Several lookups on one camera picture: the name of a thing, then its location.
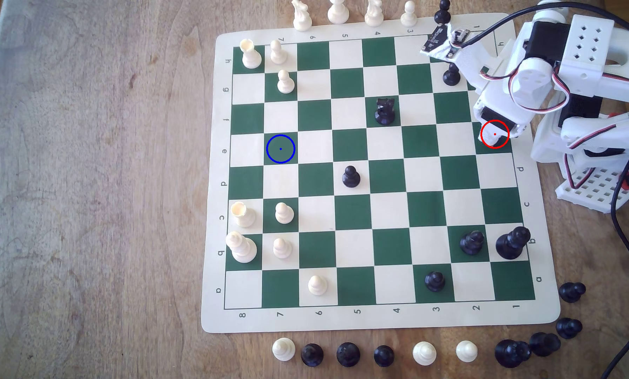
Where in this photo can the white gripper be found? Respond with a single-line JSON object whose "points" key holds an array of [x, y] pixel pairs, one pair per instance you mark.
{"points": [[496, 123]]}

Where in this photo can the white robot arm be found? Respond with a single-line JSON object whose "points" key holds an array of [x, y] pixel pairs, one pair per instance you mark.
{"points": [[588, 47]]}

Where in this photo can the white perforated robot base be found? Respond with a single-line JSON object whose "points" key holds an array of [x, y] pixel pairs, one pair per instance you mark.
{"points": [[588, 195]]}

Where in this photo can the tall black chess piece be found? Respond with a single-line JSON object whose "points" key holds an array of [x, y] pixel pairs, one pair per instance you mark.
{"points": [[510, 245]]}

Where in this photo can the green and cream chess mat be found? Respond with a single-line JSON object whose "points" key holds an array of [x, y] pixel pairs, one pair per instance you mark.
{"points": [[388, 210]]}

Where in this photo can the large black chess piece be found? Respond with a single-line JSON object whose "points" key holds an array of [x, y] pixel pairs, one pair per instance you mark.
{"points": [[509, 353]]}

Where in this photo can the tall white chess piece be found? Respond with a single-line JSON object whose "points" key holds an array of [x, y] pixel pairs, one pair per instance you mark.
{"points": [[242, 249]]}

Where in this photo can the black pawn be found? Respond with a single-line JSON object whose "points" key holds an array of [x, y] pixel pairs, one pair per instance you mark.
{"points": [[435, 282], [568, 328], [451, 78], [351, 179], [312, 356], [442, 14], [571, 292], [348, 355], [384, 357]]}

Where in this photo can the black knight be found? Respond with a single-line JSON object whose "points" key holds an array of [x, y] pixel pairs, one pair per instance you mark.
{"points": [[385, 113]]}

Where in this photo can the white pawn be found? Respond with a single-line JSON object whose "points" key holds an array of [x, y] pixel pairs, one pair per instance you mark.
{"points": [[278, 53], [317, 286], [409, 18], [282, 249], [466, 351], [284, 350], [284, 215], [286, 84], [424, 353]]}

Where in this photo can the white knight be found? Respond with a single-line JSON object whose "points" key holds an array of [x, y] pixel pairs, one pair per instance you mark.
{"points": [[374, 16], [301, 18]]}

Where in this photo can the white bishop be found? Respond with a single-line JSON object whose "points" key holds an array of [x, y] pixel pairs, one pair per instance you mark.
{"points": [[338, 13]]}

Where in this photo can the white rook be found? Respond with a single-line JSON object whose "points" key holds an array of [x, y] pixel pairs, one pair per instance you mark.
{"points": [[251, 57], [243, 216]]}

